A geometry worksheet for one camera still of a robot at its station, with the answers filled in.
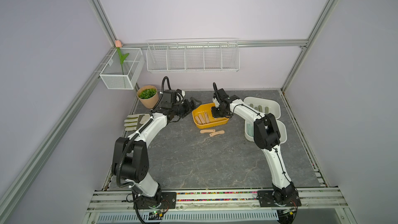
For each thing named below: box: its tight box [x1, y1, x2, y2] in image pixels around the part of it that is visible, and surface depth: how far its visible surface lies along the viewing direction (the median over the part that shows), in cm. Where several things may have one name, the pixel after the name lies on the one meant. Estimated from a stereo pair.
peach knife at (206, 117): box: [204, 112, 211, 124], surface depth 106 cm
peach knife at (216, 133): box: [209, 130, 225, 137], surface depth 98 cm
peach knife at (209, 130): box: [200, 129, 216, 134], surface depth 99 cm
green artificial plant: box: [139, 88, 158, 100], surface depth 105 cm
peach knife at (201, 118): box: [197, 113, 206, 125], surface depth 105 cm
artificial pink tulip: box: [114, 39, 130, 75], surface depth 92 cm
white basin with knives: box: [243, 96, 281, 120], surface depth 111 cm
